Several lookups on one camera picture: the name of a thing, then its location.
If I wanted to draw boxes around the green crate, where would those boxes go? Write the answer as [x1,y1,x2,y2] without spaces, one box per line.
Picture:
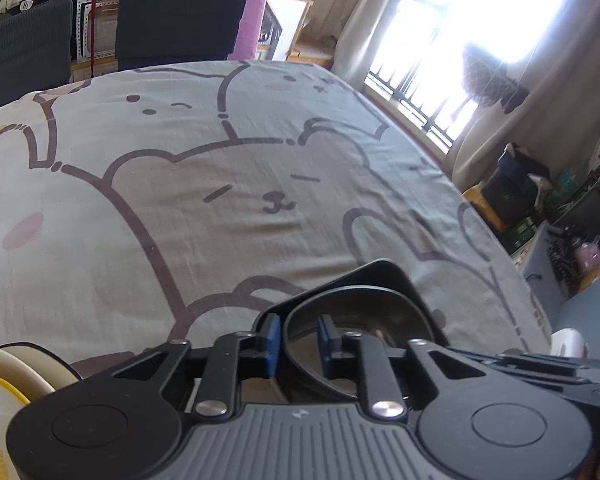
[502,217,539,254]

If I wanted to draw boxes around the white wooden staircase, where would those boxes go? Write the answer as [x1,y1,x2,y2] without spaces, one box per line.
[260,0,342,69]

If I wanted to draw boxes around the grey cabinet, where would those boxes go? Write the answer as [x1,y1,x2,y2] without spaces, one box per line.
[522,220,600,357]

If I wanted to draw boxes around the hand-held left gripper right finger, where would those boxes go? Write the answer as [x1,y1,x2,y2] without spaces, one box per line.
[317,314,486,420]

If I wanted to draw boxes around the dark hanging cloth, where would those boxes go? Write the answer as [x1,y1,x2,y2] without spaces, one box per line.
[460,45,531,114]

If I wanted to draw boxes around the cartoon bear printed tablecloth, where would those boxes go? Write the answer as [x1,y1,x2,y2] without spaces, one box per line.
[0,59,554,397]

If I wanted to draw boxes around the pink bottle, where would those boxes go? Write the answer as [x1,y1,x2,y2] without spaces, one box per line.
[575,240,600,274]

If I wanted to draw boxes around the black bag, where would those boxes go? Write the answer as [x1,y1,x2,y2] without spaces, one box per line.
[480,142,552,222]

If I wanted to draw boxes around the round steel bowl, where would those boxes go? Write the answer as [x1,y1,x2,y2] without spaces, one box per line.
[282,285,439,402]

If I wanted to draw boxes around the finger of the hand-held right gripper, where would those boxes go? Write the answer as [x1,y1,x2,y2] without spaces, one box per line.
[445,344,589,392]

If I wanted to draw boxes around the black window guard rail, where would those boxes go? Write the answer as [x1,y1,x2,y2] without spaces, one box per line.
[364,66,482,157]

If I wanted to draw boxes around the yellow box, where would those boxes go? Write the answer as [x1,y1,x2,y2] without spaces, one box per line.
[462,182,507,232]

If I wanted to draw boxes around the red strap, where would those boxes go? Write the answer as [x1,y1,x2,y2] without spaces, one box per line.
[90,0,101,79]

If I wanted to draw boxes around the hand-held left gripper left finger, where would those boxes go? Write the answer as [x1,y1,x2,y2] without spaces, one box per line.
[111,314,282,420]

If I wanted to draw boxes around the dark grey chair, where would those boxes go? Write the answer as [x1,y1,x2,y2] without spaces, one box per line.
[116,0,250,72]
[0,0,75,119]

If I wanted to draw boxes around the white paper roll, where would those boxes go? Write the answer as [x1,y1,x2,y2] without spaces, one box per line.
[550,327,591,359]

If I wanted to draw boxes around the beige curtain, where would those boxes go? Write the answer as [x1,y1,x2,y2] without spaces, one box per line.
[449,25,600,197]
[330,0,417,82]

